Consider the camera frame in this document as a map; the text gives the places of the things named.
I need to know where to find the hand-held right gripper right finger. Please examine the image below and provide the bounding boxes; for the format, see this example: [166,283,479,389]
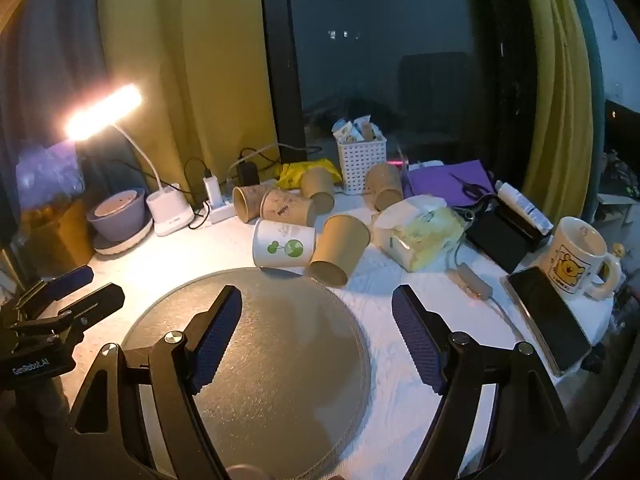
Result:
[391,284,582,480]

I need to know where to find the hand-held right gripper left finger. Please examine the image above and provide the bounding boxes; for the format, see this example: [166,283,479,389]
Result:
[63,284,245,480]

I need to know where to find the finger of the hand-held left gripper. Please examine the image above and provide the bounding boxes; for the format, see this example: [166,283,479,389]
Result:
[14,283,126,352]
[14,265,95,312]

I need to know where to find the white paper cup green print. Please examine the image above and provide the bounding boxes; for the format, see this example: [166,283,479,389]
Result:
[251,218,317,269]

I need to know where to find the plain brown paper cup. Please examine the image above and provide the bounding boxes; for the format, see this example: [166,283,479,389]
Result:
[305,214,372,289]
[299,167,336,211]

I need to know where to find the printed brown paper cup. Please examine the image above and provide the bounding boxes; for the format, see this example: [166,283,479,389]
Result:
[259,187,317,229]
[232,184,274,224]

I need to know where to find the speckled brown paper cup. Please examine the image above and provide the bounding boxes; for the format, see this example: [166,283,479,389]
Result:
[363,163,405,212]

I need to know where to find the translucent plastic container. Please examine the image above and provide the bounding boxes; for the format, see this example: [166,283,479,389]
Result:
[14,142,96,272]

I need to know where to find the round grey tray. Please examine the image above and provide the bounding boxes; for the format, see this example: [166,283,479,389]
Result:
[120,266,373,479]

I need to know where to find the white saucer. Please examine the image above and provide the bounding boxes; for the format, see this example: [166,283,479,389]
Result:
[92,217,154,256]

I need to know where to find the purple bowl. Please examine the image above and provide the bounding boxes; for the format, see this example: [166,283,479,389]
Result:
[85,187,149,244]

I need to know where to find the grey adapter hub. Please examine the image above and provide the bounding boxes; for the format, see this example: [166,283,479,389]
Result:
[457,261,494,301]

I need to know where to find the yellow tissue pack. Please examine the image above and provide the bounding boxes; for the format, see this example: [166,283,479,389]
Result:
[372,194,466,274]

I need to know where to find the white desk lamp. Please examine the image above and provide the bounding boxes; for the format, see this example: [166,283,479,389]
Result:
[64,83,196,237]

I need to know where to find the white power strip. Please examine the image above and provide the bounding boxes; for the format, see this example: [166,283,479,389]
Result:
[207,194,236,225]

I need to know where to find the black wallet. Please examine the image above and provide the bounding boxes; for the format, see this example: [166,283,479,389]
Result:
[464,199,551,274]

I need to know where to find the black smartphone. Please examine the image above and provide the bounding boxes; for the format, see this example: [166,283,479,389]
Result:
[504,265,594,376]

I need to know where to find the white charger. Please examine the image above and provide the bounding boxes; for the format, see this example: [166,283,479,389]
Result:
[202,175,224,206]

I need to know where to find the black scissors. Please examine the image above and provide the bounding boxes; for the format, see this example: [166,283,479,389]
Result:
[449,172,494,199]

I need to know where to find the purple notebook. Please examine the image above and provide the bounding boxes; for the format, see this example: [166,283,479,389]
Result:
[402,159,499,201]

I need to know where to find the black power adapter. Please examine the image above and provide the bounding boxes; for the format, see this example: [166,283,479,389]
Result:
[235,162,261,189]

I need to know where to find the white tube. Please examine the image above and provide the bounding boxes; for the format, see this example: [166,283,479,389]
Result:
[494,181,554,235]

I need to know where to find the cream mug bear print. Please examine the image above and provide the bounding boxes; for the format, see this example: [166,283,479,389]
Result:
[539,215,624,301]

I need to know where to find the white plastic basket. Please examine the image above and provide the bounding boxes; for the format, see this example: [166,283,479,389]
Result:
[336,135,389,195]

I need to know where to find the yellow plastic bag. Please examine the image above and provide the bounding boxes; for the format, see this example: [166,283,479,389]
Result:
[274,158,344,192]

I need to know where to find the bunch of sachets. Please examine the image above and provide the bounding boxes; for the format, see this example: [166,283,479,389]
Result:
[332,115,386,144]

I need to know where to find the yellow curtain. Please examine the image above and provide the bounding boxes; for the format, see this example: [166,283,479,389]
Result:
[97,0,281,202]
[517,0,601,226]

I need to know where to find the grey hub cable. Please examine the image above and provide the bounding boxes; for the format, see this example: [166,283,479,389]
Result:
[487,293,526,344]

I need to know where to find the black cable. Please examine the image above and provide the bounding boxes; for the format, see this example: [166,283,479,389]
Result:
[184,157,212,231]

